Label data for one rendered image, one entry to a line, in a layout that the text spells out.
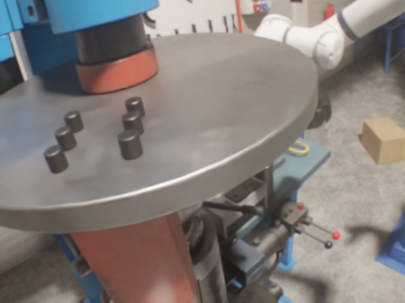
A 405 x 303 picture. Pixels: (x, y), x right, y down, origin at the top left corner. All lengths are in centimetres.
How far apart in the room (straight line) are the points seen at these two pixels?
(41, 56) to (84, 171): 59
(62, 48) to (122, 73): 44
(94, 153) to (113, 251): 11
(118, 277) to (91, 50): 29
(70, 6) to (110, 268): 31
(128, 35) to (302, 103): 24
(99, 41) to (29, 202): 24
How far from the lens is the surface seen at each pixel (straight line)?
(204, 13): 316
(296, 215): 132
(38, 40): 83
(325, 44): 71
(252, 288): 112
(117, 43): 42
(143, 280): 38
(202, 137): 28
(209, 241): 64
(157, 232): 32
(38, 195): 27
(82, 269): 57
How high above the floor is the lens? 196
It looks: 31 degrees down
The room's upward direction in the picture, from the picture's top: 9 degrees counter-clockwise
